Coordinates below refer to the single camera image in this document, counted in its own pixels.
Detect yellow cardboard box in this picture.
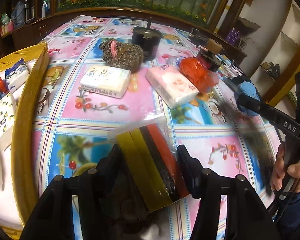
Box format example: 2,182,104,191
0,42,50,226

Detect multicolour sponge pack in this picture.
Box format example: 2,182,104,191
108,114,189,213

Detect blue thermos jug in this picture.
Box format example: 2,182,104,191
11,1,25,28

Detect pink tissue pack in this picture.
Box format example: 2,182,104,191
146,64,199,109

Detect purple bottles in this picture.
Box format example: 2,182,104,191
225,28,240,45

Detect blue white tissue pack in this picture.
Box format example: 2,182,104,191
5,58,30,93

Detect lemon print tissue pack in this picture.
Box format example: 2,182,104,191
0,93,17,151

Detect black gear motor with roller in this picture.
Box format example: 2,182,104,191
196,38,224,73

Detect brown mesh scrubber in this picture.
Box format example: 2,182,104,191
99,39,144,73

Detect colourful printed tablecloth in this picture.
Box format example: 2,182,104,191
31,15,283,240

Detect blue knitted cloth roll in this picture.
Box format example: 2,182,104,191
234,82,261,117

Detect orange plastic bag bundle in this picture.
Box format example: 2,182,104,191
179,57,219,94

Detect blue patterned plastic bag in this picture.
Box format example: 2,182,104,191
166,56,185,68

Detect right hand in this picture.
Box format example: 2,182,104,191
270,142,300,193

